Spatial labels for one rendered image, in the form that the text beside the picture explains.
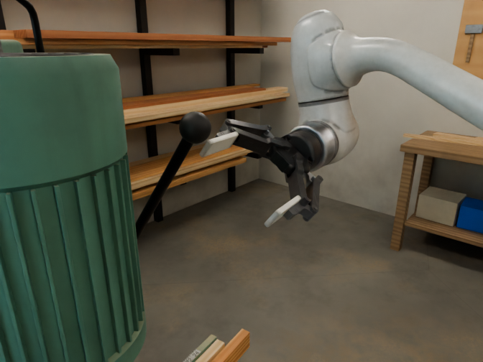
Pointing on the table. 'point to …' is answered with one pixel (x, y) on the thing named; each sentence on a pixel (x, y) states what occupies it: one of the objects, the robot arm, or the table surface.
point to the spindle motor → (66, 212)
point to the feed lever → (195, 126)
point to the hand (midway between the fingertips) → (241, 181)
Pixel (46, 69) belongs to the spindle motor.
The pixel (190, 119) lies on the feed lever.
